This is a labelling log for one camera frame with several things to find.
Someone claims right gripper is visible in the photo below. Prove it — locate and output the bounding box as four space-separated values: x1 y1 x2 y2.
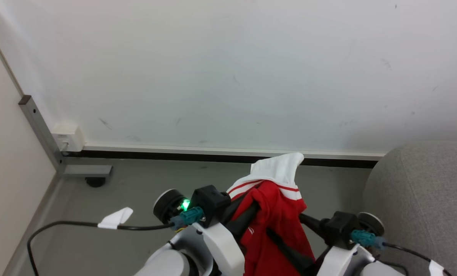
266 212 385 276

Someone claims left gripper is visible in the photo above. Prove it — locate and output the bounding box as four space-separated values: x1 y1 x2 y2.
153 189 260 240

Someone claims red and white garment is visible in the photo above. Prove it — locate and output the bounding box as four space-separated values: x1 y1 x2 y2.
226 152 316 276

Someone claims white baseboard trim strip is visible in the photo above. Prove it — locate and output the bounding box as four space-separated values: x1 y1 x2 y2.
82 144 386 161

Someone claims black baseboard strip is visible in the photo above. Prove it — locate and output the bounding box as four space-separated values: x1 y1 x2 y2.
62 150 379 169

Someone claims white tape tag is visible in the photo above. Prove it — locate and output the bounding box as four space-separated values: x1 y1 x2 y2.
429 260 445 276
97 207 134 230

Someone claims grey fabric sofa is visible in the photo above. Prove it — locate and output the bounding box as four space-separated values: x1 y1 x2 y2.
362 141 457 276

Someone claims teal left cable connector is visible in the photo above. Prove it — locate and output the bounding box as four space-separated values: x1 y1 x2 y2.
169 206 206 230

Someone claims teal cable connector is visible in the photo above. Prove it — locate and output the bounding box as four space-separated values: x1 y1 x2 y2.
350 229 386 250
169 206 206 230

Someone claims teal right cable connector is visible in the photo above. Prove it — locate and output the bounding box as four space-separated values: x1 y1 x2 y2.
350 229 386 250

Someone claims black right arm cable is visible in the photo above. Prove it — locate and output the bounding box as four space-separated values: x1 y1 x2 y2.
382 241 453 276

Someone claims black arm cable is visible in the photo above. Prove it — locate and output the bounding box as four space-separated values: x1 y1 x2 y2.
26 220 175 276
382 241 453 276

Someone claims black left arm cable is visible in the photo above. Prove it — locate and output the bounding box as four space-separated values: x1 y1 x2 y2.
26 220 175 276

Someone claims white wall outlet box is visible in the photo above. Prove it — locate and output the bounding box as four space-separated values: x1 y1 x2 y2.
51 123 85 153

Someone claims grey metal frame post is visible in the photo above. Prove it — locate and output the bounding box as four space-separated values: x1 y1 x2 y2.
18 95 113 177

